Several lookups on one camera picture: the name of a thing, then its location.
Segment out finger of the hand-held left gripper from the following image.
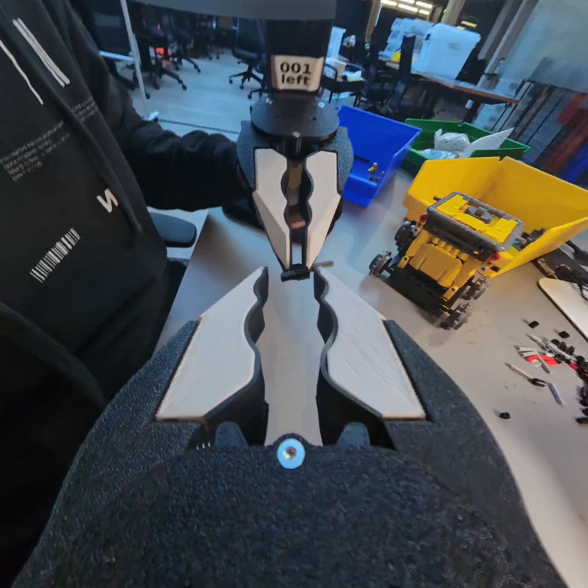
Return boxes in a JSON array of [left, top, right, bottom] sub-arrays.
[[252, 148, 296, 273], [302, 151, 344, 270]]

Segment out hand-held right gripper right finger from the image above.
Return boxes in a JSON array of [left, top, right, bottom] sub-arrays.
[[314, 266, 428, 446]]

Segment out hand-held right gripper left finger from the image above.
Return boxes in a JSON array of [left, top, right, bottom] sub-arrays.
[[155, 266, 270, 446]]

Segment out pale grey desk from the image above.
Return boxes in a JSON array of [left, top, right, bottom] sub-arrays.
[[152, 161, 588, 588]]

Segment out background wooden desk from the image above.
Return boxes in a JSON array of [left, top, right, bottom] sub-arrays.
[[381, 60, 520, 125]]

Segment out black office chair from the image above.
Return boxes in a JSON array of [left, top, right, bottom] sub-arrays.
[[138, 9, 203, 90], [229, 18, 269, 99]]

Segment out blue storage bin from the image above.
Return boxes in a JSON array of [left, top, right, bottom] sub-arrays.
[[337, 106, 422, 207]]

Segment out green storage bin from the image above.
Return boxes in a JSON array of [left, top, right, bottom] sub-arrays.
[[404, 119, 532, 176]]

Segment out yellow brick toy truck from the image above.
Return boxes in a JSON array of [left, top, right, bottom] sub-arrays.
[[370, 192, 525, 330]]

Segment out white plastic bags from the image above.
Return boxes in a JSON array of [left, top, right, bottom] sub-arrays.
[[434, 127, 516, 159]]

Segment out white box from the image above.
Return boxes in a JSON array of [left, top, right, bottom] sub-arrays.
[[413, 23, 482, 80]]

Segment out pile of small brick parts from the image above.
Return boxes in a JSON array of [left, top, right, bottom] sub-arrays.
[[512, 317, 588, 425]]

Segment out white oval board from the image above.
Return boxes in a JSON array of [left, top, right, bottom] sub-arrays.
[[538, 277, 588, 341]]

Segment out large yellow storage bin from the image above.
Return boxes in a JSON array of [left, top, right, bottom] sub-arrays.
[[403, 156, 588, 278]]

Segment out stack of coloured storage bins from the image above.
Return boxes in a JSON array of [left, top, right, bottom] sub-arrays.
[[542, 89, 588, 184]]

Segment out white metal post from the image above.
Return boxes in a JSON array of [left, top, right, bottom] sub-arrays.
[[119, 0, 152, 99]]

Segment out black cable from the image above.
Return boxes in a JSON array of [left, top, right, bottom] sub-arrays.
[[535, 239, 588, 299]]

